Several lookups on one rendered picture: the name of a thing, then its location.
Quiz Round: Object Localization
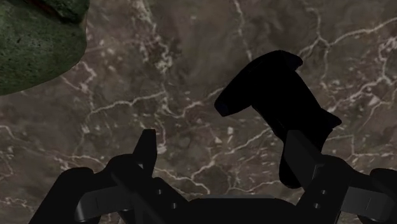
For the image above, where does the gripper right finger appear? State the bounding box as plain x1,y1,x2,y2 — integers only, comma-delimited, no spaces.
284,129,397,224

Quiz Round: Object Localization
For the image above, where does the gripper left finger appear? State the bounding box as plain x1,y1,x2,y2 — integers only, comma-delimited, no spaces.
29,129,188,224

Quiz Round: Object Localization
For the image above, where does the green mottled rounded object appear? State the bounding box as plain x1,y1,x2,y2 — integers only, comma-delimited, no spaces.
0,0,91,97

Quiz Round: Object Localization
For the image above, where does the black handle-shaped object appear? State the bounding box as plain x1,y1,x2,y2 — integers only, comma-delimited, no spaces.
214,49,342,190

